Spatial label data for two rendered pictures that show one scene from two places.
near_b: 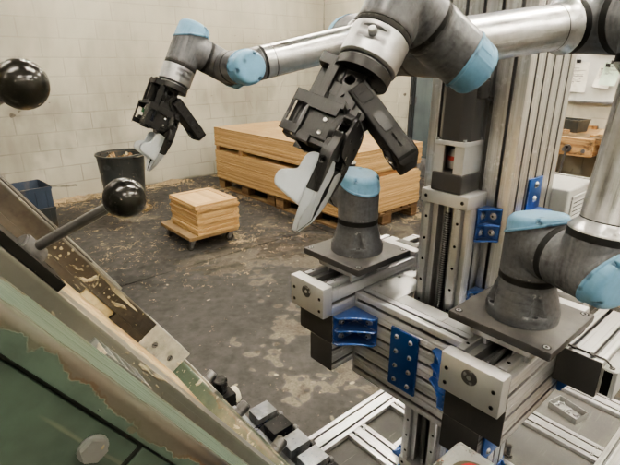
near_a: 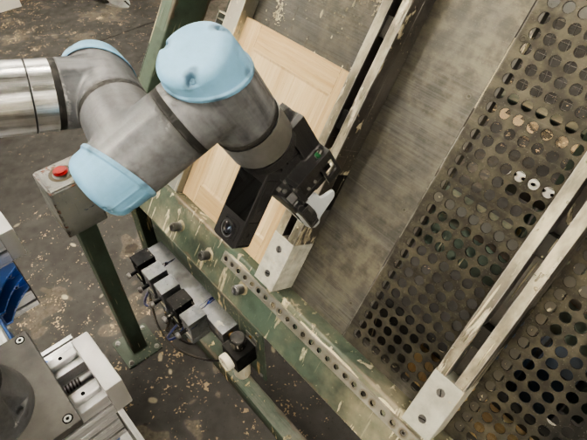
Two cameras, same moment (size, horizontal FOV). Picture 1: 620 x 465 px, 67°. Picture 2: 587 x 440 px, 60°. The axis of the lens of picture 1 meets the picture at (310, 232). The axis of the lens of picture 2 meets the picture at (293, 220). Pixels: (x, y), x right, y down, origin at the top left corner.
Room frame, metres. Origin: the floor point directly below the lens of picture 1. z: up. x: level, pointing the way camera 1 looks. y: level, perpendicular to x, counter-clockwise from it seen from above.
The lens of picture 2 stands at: (1.61, 0.35, 1.85)
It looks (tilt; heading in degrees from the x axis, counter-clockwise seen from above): 47 degrees down; 179
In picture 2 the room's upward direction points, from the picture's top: straight up
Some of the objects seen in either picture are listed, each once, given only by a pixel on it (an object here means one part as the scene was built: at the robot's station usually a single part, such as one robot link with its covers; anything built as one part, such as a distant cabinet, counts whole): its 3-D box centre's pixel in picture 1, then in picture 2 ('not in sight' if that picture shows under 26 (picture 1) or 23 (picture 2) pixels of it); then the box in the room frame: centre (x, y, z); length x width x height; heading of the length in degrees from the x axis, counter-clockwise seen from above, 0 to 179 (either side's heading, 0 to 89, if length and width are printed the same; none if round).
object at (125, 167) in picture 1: (124, 182); not in sight; (4.95, 2.03, 0.33); 0.52 x 0.51 x 0.65; 41
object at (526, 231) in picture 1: (536, 243); not in sight; (0.89, -0.47, 1.20); 0.13 x 0.12 x 0.14; 20
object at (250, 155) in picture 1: (307, 167); not in sight; (5.40, 0.03, 0.39); 2.46 x 1.05 x 0.78; 41
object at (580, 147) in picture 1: (567, 157); not in sight; (4.38, -2.44, 0.70); 0.40 x 0.27 x 0.39; 41
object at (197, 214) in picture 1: (198, 217); not in sight; (4.11, 1.03, 0.20); 0.61 x 0.53 x 0.40; 41
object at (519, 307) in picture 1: (524, 292); not in sight; (0.90, -0.46, 1.09); 0.15 x 0.15 x 0.10
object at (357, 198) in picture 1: (357, 193); not in sight; (1.28, -0.13, 1.20); 0.13 x 0.12 x 0.14; 28
